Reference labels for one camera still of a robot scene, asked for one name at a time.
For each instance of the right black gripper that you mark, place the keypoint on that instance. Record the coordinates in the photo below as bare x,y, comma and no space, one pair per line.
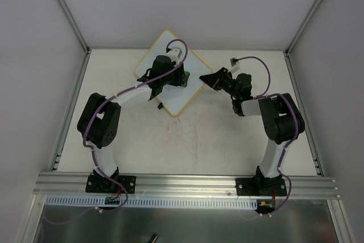
219,79

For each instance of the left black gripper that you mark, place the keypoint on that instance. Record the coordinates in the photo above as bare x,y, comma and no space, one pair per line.
178,75

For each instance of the green whiteboard eraser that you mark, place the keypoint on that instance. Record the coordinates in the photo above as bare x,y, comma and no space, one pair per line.
185,79

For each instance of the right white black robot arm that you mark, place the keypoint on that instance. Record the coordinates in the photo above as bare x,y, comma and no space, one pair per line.
282,122

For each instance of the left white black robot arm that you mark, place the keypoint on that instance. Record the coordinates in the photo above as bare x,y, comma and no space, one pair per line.
99,120

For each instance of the black whiteboard clip lower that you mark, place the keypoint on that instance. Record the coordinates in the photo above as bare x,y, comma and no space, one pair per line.
160,106

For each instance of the small black object at bottom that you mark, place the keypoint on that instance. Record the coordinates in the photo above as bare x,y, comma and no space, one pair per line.
153,238

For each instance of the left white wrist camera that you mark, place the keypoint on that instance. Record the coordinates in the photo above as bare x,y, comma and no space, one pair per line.
174,54

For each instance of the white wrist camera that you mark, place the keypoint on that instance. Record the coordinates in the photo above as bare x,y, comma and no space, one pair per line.
174,54
234,62

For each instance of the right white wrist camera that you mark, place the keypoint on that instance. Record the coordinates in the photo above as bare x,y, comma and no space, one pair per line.
234,62

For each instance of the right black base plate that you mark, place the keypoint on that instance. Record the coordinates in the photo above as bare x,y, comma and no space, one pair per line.
256,186

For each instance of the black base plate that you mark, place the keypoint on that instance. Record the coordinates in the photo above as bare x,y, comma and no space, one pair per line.
97,183
256,186

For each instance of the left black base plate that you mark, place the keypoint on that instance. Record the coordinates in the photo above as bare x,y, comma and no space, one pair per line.
97,183

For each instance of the left aluminium frame post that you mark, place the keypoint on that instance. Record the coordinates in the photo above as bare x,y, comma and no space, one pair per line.
73,24

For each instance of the aluminium frame post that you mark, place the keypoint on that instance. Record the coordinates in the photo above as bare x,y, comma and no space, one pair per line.
303,26
73,24

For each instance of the aluminium mounting rail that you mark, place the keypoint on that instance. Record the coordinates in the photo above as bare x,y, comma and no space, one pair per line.
204,186

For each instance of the right aluminium frame post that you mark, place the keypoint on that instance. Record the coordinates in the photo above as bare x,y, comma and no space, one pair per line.
303,26

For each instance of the white slotted cable duct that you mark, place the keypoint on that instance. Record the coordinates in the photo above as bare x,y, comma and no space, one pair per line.
152,202

